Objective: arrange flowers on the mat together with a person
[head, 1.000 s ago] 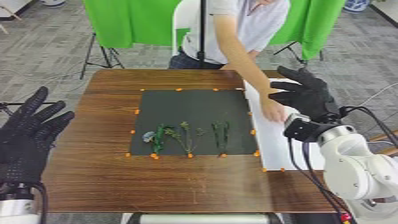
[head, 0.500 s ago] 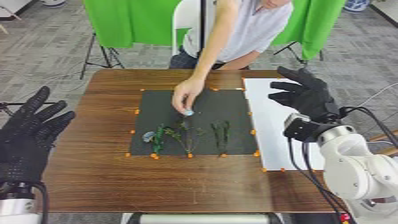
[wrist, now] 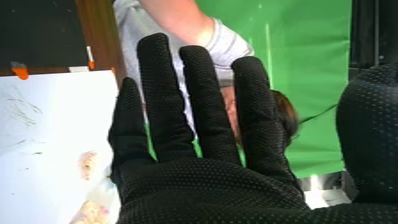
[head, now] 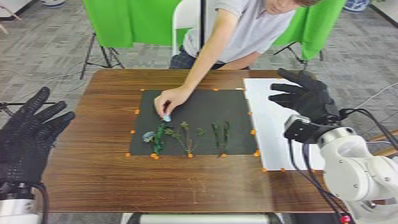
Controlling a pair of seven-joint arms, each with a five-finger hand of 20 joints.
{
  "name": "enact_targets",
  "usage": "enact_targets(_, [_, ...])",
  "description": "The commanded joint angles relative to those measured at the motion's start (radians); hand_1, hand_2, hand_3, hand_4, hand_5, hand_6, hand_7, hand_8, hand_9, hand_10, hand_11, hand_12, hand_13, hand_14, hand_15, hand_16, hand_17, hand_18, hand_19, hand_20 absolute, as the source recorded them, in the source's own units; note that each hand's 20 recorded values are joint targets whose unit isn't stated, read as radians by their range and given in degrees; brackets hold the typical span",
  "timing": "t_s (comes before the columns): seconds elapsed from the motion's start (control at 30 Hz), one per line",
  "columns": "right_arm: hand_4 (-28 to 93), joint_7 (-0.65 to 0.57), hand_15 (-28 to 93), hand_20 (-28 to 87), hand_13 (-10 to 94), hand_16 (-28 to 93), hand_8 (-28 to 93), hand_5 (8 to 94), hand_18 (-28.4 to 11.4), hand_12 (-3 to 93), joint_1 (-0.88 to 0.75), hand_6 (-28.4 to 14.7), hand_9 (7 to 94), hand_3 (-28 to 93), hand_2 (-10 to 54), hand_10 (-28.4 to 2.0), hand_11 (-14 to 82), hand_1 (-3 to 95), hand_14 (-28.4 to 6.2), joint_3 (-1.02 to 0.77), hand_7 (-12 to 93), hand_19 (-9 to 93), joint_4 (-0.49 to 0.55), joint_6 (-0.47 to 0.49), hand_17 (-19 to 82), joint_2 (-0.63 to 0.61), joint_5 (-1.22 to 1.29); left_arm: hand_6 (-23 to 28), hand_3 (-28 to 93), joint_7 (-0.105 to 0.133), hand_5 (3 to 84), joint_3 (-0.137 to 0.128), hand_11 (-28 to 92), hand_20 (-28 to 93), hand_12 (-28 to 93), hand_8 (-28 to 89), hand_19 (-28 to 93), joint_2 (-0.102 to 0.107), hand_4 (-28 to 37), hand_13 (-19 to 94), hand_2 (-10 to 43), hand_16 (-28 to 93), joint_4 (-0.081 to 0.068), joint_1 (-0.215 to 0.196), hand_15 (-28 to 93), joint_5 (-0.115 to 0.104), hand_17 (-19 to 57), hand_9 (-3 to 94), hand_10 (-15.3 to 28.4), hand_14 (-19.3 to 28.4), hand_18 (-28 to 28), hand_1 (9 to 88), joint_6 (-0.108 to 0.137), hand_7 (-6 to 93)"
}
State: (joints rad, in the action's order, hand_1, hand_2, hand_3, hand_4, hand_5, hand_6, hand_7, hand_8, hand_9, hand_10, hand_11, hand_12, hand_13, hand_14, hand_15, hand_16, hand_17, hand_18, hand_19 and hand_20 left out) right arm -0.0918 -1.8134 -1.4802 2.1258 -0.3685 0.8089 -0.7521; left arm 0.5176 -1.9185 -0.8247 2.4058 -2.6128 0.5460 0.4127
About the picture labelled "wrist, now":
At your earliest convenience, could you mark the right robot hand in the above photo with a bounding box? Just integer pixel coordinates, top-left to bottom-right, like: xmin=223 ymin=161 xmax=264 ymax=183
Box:
xmin=107 ymin=32 xmax=398 ymax=224

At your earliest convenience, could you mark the person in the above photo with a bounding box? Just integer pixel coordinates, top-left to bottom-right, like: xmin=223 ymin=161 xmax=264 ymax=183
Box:
xmin=113 ymin=0 xmax=303 ymax=148

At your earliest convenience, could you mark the dark mat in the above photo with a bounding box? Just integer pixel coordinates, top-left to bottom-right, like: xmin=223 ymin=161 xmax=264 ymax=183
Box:
xmin=0 ymin=0 xmax=91 ymax=69

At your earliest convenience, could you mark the white sheet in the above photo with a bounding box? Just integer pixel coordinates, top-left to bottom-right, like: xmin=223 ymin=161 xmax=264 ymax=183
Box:
xmin=0 ymin=69 xmax=125 ymax=224

